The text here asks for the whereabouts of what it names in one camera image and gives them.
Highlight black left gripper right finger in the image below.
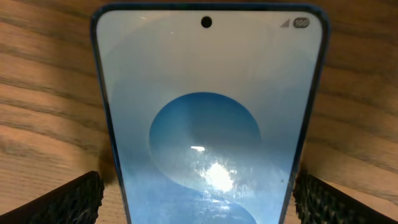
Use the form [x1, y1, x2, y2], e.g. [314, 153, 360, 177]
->
[293, 170, 397, 224]

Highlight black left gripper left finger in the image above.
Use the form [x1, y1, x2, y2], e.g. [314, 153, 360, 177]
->
[1, 171, 104, 224]

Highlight blue Galaxy smartphone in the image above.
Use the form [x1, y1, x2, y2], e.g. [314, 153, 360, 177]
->
[90, 2, 330, 223]

